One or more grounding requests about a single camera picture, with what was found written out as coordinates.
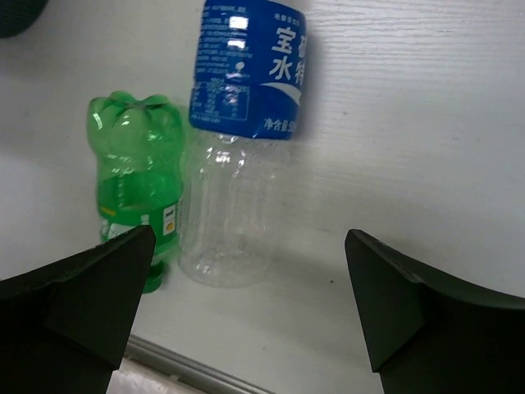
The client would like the aluminium table front rail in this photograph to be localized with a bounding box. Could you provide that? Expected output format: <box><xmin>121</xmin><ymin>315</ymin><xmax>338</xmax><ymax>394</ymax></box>
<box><xmin>126</xmin><ymin>335</ymin><xmax>271</xmax><ymax>394</ymax></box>

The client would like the green soda bottle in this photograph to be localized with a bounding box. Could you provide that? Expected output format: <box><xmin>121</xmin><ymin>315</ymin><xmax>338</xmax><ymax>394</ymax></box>
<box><xmin>86</xmin><ymin>91</ymin><xmax>189</xmax><ymax>294</ymax></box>

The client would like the dark green plastic bin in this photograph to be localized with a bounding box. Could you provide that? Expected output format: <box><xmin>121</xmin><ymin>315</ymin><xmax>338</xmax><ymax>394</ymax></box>
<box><xmin>0</xmin><ymin>0</ymin><xmax>48</xmax><ymax>39</ymax></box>

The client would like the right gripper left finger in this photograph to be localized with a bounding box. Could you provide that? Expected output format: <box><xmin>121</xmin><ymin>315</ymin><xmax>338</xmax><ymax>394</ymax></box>
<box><xmin>1</xmin><ymin>225</ymin><xmax>156</xmax><ymax>393</ymax></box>

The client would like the blue label water bottle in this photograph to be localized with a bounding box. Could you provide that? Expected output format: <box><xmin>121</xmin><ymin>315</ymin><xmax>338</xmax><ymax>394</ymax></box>
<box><xmin>179</xmin><ymin>1</ymin><xmax>308</xmax><ymax>288</ymax></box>

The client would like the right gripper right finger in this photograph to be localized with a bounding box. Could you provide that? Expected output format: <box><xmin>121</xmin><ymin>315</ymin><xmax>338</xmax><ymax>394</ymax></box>
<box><xmin>345</xmin><ymin>229</ymin><xmax>524</xmax><ymax>393</ymax></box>

